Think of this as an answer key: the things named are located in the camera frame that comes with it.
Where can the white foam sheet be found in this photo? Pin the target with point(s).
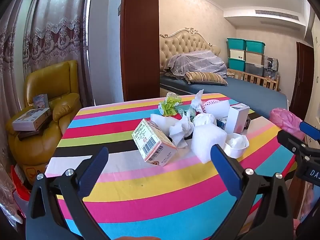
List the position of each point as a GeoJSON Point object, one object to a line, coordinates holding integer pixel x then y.
{"type": "Point", "coordinates": [207, 140]}
{"type": "Point", "coordinates": [217, 110]}

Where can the white paper napkin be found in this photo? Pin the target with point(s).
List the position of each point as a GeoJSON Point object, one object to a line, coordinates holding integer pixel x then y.
{"type": "Point", "coordinates": [161, 122]}

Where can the pink plastic bag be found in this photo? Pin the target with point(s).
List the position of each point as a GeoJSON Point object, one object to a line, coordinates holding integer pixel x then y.
{"type": "Point", "coordinates": [285, 118]}

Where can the wooden crib rail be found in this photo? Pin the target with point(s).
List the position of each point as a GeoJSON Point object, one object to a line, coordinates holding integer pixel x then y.
{"type": "Point", "coordinates": [260, 81]}

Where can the air conditioner vent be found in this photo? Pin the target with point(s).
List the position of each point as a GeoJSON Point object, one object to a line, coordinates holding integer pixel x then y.
{"type": "Point", "coordinates": [276, 14]}

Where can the teal plastic storage box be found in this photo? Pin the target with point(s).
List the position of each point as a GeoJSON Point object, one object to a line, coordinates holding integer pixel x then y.
{"type": "Point", "coordinates": [236, 64]}
{"type": "Point", "coordinates": [236, 43]}
{"type": "Point", "coordinates": [255, 46]}

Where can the teal patterned wrapper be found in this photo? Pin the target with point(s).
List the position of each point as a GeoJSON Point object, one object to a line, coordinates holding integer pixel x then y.
{"type": "Point", "coordinates": [188, 112]}

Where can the beige plastic storage box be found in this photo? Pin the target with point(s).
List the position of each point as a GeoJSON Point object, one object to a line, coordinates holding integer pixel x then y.
{"type": "Point", "coordinates": [254, 58]}

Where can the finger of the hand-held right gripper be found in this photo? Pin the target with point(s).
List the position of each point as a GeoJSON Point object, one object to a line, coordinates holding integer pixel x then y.
{"type": "Point", "coordinates": [311, 131]}
{"type": "Point", "coordinates": [290, 141]}

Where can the black white checkered bag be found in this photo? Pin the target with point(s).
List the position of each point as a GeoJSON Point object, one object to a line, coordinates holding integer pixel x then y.
{"type": "Point", "coordinates": [270, 63]}

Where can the white built-in cabinet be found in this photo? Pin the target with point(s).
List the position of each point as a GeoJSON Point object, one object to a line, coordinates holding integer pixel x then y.
{"type": "Point", "coordinates": [316, 80]}

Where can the lilac dotted duvet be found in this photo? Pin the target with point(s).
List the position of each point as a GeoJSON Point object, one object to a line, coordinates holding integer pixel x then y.
{"type": "Point", "coordinates": [195, 62]}

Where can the striped pillow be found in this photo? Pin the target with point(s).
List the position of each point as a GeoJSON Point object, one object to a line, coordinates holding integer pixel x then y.
{"type": "Point", "coordinates": [205, 78]}

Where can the clear grey storage box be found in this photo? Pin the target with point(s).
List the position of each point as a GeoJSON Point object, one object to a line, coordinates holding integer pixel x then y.
{"type": "Point", "coordinates": [254, 69]}

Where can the lace curtain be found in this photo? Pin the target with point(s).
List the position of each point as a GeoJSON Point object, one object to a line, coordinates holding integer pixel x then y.
{"type": "Point", "coordinates": [50, 30]}

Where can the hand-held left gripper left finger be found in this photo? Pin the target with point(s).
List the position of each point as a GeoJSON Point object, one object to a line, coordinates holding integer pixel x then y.
{"type": "Point", "coordinates": [93, 172]}

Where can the white paper bowl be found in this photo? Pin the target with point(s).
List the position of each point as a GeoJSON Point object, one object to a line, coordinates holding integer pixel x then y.
{"type": "Point", "coordinates": [236, 142]}

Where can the white plastic storage box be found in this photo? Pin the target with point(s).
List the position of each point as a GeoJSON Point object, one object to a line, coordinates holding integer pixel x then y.
{"type": "Point", "coordinates": [237, 54]}

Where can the white plastic bag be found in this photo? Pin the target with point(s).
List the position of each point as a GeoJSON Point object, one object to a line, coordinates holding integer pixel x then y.
{"type": "Point", "coordinates": [203, 119]}

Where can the white flat box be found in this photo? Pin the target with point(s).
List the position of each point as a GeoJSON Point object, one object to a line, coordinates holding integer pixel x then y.
{"type": "Point", "coordinates": [30, 118]}

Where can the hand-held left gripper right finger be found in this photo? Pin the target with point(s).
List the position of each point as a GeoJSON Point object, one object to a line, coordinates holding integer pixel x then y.
{"type": "Point", "coordinates": [226, 170]}

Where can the dark wooden door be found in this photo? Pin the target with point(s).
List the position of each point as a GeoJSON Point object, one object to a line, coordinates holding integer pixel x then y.
{"type": "Point", "coordinates": [301, 80]}

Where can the bed with blue sheet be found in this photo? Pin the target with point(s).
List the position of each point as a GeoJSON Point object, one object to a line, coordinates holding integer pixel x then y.
{"type": "Point", "coordinates": [250, 92]}

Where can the orange and white carton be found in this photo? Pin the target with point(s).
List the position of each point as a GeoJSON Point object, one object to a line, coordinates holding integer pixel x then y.
{"type": "Point", "coordinates": [150, 142]}

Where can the green wrapper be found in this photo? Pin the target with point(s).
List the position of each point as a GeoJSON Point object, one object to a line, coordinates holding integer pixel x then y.
{"type": "Point", "coordinates": [168, 106]}

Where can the white cardboard box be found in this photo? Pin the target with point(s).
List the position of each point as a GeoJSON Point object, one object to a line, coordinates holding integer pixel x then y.
{"type": "Point", "coordinates": [236, 120]}

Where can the rainbow striped tablecloth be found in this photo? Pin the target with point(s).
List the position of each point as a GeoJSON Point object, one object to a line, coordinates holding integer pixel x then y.
{"type": "Point", "coordinates": [150, 187]}

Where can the red plastic bag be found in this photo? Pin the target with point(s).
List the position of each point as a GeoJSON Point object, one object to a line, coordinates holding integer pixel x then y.
{"type": "Point", "coordinates": [20, 187]}

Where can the small picture box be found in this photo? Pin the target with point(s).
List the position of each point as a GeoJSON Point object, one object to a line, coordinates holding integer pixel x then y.
{"type": "Point", "coordinates": [41, 101]}

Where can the beige tufted headboard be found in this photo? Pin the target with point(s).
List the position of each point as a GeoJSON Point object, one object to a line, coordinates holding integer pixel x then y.
{"type": "Point", "coordinates": [180, 42]}

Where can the pink foam fruit net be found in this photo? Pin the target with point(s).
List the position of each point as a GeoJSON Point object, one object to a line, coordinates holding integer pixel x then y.
{"type": "Point", "coordinates": [208, 103]}

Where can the yellow leather armchair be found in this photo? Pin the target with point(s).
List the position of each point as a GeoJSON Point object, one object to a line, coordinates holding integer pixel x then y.
{"type": "Point", "coordinates": [60, 80]}

